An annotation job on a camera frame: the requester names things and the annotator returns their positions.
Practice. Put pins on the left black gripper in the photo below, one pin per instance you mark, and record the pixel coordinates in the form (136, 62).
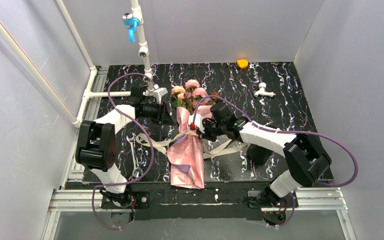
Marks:
(161, 112)

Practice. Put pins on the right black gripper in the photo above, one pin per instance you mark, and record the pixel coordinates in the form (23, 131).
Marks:
(207, 126)

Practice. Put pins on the cream ribbon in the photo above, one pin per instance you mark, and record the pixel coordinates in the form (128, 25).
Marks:
(188, 140)

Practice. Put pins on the pink rose flower bunch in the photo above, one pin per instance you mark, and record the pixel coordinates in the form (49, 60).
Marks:
(190, 95)

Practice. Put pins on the pink bouquet wrapping paper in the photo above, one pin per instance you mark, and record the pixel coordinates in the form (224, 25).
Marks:
(187, 169)

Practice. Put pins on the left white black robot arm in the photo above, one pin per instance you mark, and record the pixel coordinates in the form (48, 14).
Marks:
(96, 142)

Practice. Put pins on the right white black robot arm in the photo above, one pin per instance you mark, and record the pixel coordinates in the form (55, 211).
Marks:
(305, 156)

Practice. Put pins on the black cylindrical vase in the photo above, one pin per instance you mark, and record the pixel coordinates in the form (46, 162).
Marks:
(262, 142)

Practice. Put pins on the white plastic faucet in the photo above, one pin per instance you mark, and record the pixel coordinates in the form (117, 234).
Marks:
(261, 92)

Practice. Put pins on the yellow tape measure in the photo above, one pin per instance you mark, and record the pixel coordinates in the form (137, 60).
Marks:
(242, 64)

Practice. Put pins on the silver combination wrench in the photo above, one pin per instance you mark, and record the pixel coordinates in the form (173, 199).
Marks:
(137, 170)

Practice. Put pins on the white pvc pipe assembly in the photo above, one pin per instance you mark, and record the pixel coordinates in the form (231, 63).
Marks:
(76, 119)

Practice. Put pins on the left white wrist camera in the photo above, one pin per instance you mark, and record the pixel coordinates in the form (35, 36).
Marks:
(157, 93)

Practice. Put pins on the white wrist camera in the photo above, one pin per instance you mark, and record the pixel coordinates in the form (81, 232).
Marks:
(195, 123)
(157, 93)

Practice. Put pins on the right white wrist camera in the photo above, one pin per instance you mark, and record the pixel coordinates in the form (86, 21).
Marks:
(195, 123)

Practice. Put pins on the aluminium frame rail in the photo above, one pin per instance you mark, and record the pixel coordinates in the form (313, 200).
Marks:
(214, 203)

